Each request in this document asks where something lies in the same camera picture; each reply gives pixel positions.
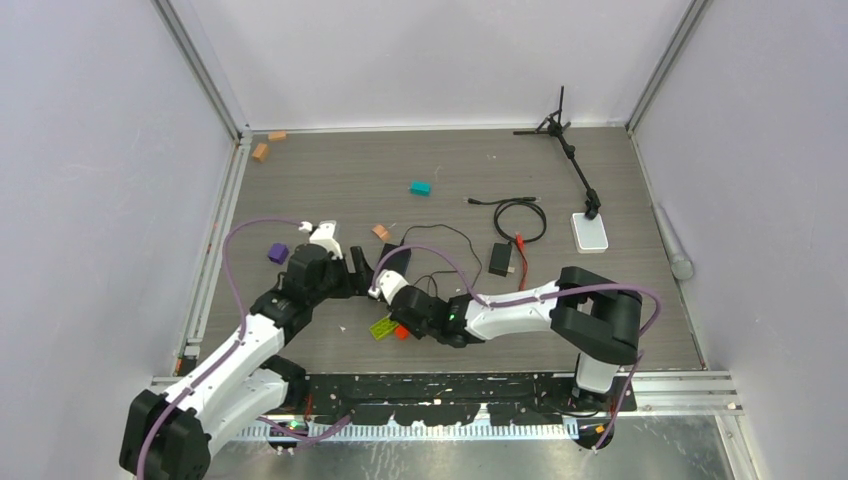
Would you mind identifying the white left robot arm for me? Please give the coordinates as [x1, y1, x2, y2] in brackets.
[118, 244, 374, 479]

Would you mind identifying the orange-red cube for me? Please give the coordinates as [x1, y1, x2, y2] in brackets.
[394, 326, 410, 340]

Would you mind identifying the black power adapter with cord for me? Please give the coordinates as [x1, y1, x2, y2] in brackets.
[398, 223, 527, 294]

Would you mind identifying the orange block near corner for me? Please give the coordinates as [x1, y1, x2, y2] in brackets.
[251, 143, 270, 163]

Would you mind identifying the black tripod stand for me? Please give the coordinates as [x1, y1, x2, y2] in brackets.
[512, 85, 602, 220]

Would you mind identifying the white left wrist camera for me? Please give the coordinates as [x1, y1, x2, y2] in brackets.
[298, 220, 343, 260]

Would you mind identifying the red ethernet cable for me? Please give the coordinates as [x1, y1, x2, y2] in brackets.
[513, 231, 531, 293]

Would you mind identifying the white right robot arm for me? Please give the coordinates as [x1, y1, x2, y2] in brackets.
[369, 267, 645, 411]

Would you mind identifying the grey cylinder by wall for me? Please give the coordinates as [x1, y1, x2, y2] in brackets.
[652, 204, 694, 281]

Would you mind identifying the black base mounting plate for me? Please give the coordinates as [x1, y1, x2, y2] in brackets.
[282, 372, 637, 427]

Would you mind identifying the black network switch box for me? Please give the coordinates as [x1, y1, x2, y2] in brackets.
[372, 243, 411, 286]

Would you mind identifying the black ethernet cable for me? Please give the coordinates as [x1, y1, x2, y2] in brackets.
[466, 196, 549, 244]

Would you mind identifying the purple block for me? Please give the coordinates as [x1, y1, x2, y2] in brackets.
[267, 243, 289, 265]

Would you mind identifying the teal block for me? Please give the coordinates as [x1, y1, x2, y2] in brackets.
[409, 181, 432, 197]

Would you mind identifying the tan wooden block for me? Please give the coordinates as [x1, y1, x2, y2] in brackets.
[372, 224, 391, 243]

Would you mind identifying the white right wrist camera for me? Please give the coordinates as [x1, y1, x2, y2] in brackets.
[368, 270, 409, 304]

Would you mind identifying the green lego brick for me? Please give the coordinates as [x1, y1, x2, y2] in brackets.
[369, 316, 398, 341]

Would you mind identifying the white box under tripod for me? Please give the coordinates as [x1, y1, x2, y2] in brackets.
[571, 212, 609, 254]

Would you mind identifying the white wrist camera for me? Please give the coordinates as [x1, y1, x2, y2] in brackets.
[368, 270, 409, 304]
[298, 220, 343, 260]

